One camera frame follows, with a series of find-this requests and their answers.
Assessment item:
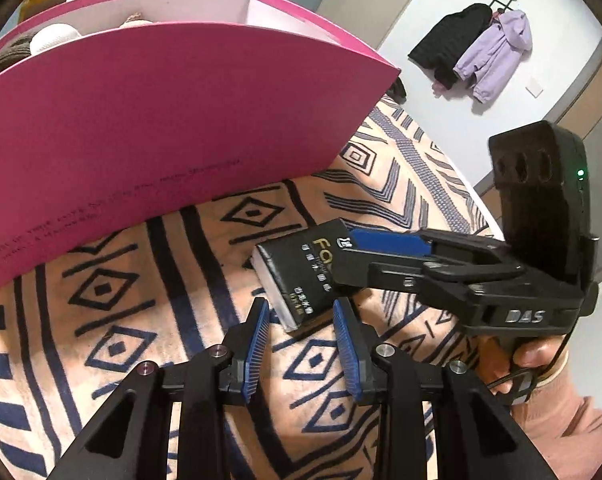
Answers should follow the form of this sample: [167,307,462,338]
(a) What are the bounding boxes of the pile of dark clothes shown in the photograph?
[386,77,407,105]

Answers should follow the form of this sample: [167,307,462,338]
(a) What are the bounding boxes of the white wall switch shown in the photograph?
[525,84,543,99]

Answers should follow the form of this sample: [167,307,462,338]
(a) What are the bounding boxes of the right hand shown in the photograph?
[476,336,574,400]

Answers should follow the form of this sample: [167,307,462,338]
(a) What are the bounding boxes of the pink storage box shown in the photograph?
[0,0,398,286]

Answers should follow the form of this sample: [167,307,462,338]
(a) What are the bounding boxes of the brown and white plush toy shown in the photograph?
[0,24,82,73]

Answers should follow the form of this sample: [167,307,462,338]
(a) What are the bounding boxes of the lilac hoodie on hook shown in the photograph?
[454,10,533,104]

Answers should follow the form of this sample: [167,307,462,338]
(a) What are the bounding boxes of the black camera module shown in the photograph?
[488,120,598,288]

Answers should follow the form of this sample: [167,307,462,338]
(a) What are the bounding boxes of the black jacket on hook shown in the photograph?
[408,3,493,90]

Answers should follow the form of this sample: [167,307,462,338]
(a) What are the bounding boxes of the pink sleeve right forearm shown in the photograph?
[511,363,602,479]

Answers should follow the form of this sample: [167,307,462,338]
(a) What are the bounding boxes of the pink knitted teddy bear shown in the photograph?
[120,13,152,28]

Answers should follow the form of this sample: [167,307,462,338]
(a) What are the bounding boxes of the black tissue pack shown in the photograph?
[251,219,355,333]

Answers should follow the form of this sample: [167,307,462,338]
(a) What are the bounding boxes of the wooden door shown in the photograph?
[472,34,602,281]

